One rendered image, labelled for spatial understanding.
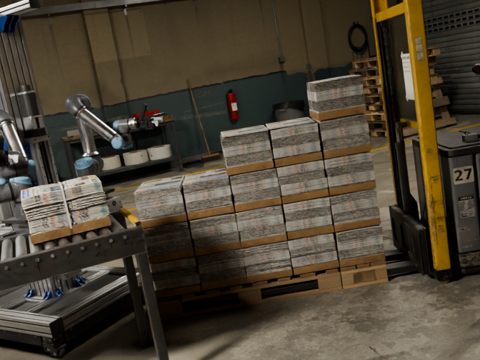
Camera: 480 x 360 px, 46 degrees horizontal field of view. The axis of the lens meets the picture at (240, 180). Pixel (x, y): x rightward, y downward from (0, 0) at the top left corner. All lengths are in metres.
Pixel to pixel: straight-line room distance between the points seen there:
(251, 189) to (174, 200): 0.47
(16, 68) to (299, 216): 1.95
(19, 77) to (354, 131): 2.07
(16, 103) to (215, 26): 7.23
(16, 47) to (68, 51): 6.22
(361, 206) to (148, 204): 1.29
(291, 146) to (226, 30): 7.42
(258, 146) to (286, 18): 7.94
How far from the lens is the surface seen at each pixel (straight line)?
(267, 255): 3.55
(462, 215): 3.59
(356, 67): 10.06
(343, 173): 3.50
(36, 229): 2.85
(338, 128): 3.45
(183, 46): 10.42
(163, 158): 9.56
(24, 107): 3.74
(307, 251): 3.57
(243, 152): 3.41
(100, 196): 2.83
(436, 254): 3.56
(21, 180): 3.52
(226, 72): 10.64
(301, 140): 3.43
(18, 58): 3.84
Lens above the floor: 1.42
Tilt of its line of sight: 10 degrees down
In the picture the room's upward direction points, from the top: 10 degrees counter-clockwise
